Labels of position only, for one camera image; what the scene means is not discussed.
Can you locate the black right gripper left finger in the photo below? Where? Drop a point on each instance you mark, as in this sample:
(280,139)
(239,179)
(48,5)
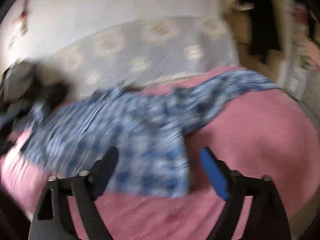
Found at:
(53,218)

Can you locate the blue plaid flannel shirt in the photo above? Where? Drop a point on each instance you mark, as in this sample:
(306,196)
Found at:
(147,130)

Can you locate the pink fleece blanket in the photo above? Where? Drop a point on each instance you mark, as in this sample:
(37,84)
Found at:
(257,133)

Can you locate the black puffer jacket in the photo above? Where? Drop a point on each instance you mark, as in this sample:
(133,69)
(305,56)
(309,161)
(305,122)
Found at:
(45,89)

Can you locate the grey crumpled garment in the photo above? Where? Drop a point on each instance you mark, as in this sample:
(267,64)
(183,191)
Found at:
(17,80)

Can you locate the floral hanging fabric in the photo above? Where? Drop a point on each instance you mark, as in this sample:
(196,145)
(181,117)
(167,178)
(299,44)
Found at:
(292,26)

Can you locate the grey floral quilted mattress pad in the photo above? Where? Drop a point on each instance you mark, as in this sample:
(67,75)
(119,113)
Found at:
(142,53)

